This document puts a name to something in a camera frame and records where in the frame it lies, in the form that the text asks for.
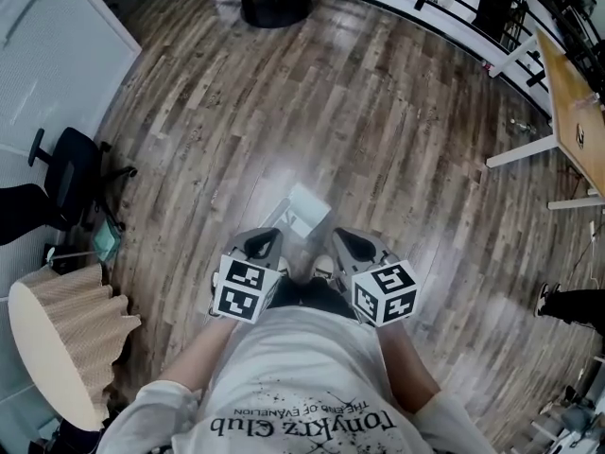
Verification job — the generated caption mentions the person's left forearm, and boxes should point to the person's left forearm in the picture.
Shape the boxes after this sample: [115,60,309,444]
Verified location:
[158,319,240,394]

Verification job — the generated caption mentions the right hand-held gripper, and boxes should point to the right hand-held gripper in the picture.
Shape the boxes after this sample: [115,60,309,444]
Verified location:
[333,227,421,328]

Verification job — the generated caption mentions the green translucent container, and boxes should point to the green translucent container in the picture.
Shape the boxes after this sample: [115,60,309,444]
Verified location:
[93,222,122,259]

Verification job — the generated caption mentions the black trousers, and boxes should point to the black trousers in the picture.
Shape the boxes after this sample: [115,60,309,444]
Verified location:
[268,276,355,319]

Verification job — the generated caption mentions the white cluttered workbench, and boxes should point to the white cluttered workbench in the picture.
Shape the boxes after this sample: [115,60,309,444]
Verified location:
[528,352,605,454]

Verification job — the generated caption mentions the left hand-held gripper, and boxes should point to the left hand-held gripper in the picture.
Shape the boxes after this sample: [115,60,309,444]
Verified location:
[210,227,285,324]

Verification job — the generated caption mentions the person's right forearm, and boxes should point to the person's right forearm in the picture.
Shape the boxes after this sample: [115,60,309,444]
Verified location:
[377,323,441,413]

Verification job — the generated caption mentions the wooden desk white legs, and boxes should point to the wooden desk white legs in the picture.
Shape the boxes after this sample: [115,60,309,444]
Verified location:
[486,28,605,210]

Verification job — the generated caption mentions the white printed t-shirt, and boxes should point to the white printed t-shirt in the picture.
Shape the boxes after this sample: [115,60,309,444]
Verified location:
[96,305,497,454]

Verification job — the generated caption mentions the round table with beige cloth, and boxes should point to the round table with beige cloth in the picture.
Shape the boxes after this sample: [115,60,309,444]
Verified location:
[21,262,142,418]

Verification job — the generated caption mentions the black metal railing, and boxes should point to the black metal railing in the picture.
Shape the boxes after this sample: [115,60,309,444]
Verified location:
[202,0,605,89]

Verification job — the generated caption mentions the round white table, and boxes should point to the round white table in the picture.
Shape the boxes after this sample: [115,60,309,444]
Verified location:
[8,279,108,432]

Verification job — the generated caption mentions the white thin rod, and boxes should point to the white thin rod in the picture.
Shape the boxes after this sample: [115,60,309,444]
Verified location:
[46,248,98,262]

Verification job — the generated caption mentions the black office chair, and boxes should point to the black office chair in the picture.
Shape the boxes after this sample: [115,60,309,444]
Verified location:
[0,128,138,248]

